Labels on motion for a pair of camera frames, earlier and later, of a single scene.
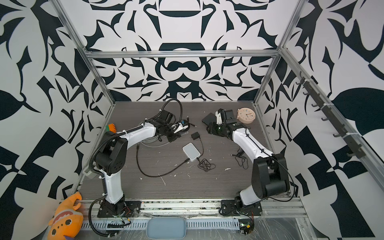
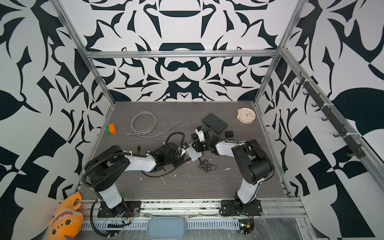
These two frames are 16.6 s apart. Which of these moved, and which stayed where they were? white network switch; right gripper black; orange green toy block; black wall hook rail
Moved: right gripper black
Stayed: black wall hook rail; orange green toy block; white network switch
